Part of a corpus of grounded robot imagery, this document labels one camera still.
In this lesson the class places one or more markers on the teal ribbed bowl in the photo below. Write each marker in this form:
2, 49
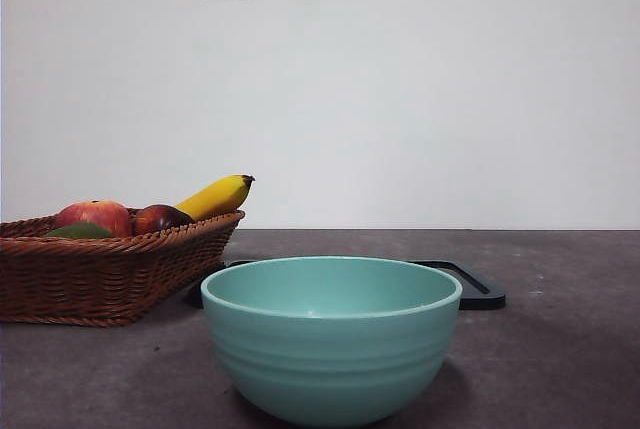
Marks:
330, 359

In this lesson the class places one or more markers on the green avocado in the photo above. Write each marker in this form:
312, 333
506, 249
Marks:
80, 231

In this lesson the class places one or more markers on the yellow banana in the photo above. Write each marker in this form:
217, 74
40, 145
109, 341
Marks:
215, 199

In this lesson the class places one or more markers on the dark red plum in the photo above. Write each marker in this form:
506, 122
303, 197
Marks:
160, 219

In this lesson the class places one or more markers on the dark rectangular tray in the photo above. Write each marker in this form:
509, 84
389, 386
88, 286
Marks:
482, 299

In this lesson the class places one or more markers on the red yellow apple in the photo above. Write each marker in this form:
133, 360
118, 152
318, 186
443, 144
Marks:
95, 214

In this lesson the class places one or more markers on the brown wicker basket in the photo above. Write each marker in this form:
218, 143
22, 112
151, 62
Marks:
100, 279

